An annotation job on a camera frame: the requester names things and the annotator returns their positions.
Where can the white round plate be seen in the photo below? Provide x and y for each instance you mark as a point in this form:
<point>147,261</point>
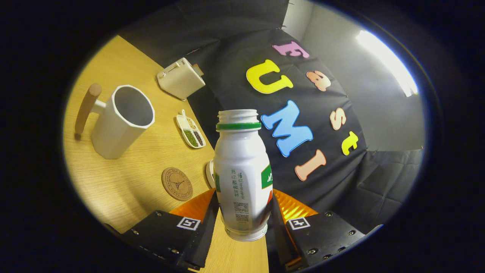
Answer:
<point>209,174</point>

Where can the white divided bean dish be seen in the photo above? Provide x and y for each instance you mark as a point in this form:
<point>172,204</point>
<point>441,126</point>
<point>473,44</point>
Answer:
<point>183,123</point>

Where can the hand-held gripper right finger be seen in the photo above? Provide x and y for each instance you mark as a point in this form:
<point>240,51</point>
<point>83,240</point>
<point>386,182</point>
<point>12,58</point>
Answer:
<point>282,239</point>

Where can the bread slice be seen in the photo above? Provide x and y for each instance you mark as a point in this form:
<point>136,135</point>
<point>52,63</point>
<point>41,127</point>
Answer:
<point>197,69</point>

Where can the white toaster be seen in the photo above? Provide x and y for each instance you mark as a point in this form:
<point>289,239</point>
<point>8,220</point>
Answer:
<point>182,79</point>

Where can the wooden table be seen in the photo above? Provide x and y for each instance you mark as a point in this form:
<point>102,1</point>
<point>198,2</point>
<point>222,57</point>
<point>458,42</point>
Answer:
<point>125,178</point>

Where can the round cork coaster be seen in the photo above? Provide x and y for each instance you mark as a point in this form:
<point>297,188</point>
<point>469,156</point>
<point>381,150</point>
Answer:
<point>176,184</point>

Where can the ceiling light panel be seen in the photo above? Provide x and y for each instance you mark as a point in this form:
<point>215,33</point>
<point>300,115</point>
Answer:
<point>386,60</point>

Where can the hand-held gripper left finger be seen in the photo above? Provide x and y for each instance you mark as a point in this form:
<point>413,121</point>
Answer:
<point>204,239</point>

